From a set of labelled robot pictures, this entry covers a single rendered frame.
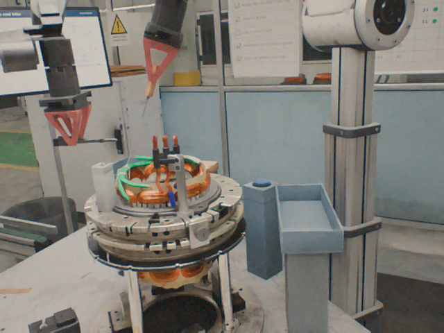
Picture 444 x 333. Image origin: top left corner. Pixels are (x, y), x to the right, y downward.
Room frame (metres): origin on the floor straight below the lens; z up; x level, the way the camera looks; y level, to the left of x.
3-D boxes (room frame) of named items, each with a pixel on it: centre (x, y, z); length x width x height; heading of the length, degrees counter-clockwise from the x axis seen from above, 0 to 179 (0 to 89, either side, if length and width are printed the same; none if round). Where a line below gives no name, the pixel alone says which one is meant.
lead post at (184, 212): (0.69, 0.07, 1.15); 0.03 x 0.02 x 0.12; 61
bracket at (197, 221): (0.67, 0.05, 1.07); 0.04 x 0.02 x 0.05; 117
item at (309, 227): (0.79, -0.16, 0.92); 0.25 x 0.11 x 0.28; 174
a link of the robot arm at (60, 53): (0.83, 0.31, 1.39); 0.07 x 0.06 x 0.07; 116
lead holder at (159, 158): (0.69, 0.09, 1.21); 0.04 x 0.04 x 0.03; 69
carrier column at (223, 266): (0.75, 0.01, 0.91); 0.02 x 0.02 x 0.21
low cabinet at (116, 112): (3.42, 1.01, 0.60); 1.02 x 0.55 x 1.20; 62
